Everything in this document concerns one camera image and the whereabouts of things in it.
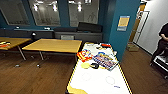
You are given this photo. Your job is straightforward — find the orange toy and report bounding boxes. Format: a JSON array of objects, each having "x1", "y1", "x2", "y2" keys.
[{"x1": 76, "y1": 49, "x2": 93, "y2": 63}]

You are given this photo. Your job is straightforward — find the yellow round pusher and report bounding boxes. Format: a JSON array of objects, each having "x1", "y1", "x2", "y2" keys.
[{"x1": 80, "y1": 62, "x2": 91, "y2": 70}]

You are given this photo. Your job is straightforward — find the red toy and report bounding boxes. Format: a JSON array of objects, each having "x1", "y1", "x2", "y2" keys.
[{"x1": 100, "y1": 43, "x2": 112, "y2": 49}]

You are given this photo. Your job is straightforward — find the colourful toy pile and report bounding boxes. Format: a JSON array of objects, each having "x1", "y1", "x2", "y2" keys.
[{"x1": 92, "y1": 51, "x2": 119, "y2": 72}]

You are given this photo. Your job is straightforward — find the low wooden table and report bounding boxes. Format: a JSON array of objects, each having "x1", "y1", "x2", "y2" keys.
[
  {"x1": 22, "y1": 38, "x2": 83, "y2": 63},
  {"x1": 0, "y1": 37, "x2": 33, "y2": 62}
]

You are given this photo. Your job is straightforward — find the large interior window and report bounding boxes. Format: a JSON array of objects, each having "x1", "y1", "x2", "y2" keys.
[
  {"x1": 68, "y1": 0, "x2": 100, "y2": 28},
  {"x1": 28, "y1": 0, "x2": 62, "y2": 27},
  {"x1": 0, "y1": 4, "x2": 31, "y2": 27}
]

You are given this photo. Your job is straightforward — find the yellow air hockey table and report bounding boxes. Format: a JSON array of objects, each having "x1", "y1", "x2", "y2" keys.
[{"x1": 65, "y1": 42, "x2": 133, "y2": 94}]

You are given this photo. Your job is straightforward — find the woven basket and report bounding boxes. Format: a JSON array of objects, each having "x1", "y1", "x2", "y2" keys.
[{"x1": 126, "y1": 42, "x2": 140, "y2": 53}]

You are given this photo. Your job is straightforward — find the small black device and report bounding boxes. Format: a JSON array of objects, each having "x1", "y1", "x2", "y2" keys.
[{"x1": 31, "y1": 32, "x2": 37, "y2": 41}]

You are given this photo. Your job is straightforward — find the dark grey bench sofa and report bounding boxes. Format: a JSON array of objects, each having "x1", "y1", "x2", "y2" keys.
[{"x1": 0, "y1": 28, "x2": 56, "y2": 40}]

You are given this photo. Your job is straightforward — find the person in black clothes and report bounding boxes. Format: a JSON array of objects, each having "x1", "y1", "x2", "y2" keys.
[{"x1": 150, "y1": 22, "x2": 168, "y2": 64}]

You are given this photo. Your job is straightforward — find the orange paper packet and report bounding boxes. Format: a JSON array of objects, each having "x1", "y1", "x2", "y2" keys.
[{"x1": 0, "y1": 40, "x2": 10, "y2": 48}]

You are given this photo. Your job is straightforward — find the framed yellow wall notice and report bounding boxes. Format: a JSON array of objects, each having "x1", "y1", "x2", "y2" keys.
[{"x1": 116, "y1": 15, "x2": 131, "y2": 33}]

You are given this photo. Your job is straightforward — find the wooden door frame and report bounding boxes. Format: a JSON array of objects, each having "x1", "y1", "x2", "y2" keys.
[{"x1": 129, "y1": 3, "x2": 151, "y2": 44}]

